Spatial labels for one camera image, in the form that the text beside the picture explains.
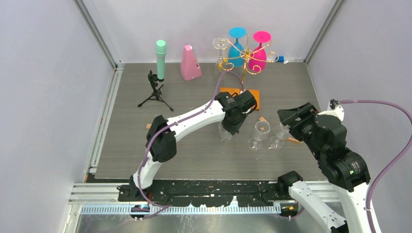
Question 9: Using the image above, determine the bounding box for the blue wine glass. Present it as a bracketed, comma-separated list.
[228, 27, 246, 67]

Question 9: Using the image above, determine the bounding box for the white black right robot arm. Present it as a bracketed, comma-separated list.
[277, 100, 381, 233]

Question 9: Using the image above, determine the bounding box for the mint green microphone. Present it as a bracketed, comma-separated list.
[155, 40, 167, 82]

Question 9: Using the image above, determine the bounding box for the blue cube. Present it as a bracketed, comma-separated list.
[278, 56, 285, 63]

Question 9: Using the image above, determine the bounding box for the black mini tripod stand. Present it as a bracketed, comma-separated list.
[137, 70, 174, 112]

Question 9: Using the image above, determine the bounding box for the gold wire wine glass rack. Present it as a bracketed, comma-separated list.
[223, 34, 279, 94]

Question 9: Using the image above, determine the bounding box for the wooden rectangular block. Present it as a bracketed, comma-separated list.
[259, 116, 268, 123]

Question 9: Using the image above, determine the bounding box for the clear wine glass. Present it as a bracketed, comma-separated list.
[248, 120, 271, 150]
[269, 123, 289, 150]

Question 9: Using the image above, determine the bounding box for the pink wine glass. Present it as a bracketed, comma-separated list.
[248, 31, 272, 73]

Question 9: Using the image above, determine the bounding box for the clear ribbed tumbler glass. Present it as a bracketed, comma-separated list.
[218, 122, 233, 142]

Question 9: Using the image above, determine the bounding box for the pink metronome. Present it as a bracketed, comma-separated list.
[180, 45, 202, 81]

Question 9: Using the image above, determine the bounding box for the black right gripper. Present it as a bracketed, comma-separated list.
[276, 100, 324, 158]

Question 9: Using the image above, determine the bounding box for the black base bar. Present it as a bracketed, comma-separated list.
[117, 178, 292, 208]

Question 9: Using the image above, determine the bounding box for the clear flute glass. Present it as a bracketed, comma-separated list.
[212, 37, 229, 76]

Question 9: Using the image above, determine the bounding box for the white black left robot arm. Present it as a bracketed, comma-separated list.
[117, 90, 258, 201]

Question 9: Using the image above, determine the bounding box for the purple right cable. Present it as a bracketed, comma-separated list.
[334, 100, 412, 233]

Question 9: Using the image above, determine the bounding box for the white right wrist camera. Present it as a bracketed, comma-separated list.
[317, 99, 344, 122]

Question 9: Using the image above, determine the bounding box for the small wooden arch block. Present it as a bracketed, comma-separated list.
[287, 137, 302, 144]

